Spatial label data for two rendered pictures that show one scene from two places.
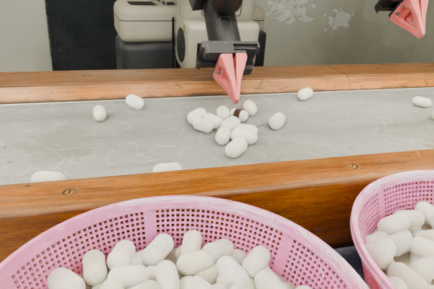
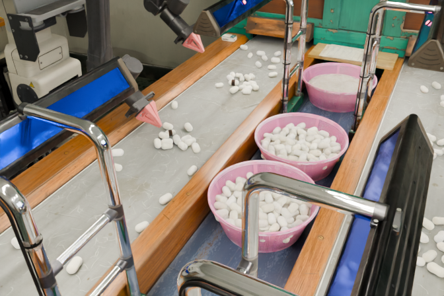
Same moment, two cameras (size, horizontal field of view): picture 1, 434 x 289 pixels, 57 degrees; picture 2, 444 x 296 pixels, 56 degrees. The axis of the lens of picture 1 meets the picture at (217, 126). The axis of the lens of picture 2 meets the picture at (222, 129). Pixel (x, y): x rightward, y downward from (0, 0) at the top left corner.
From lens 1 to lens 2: 0.84 m
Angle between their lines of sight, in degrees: 42
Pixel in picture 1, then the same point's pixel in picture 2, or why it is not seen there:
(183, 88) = (121, 131)
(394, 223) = (266, 145)
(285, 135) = (197, 131)
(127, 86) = not seen: hidden behind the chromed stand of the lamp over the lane
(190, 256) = (238, 186)
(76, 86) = (76, 161)
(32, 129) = (101, 192)
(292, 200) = (238, 154)
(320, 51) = not seen: hidden behind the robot
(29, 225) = (191, 209)
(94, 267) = (224, 204)
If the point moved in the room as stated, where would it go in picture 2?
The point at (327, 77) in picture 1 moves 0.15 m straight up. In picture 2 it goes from (171, 89) to (167, 49)
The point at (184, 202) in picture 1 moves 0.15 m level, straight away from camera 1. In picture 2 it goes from (222, 174) to (179, 154)
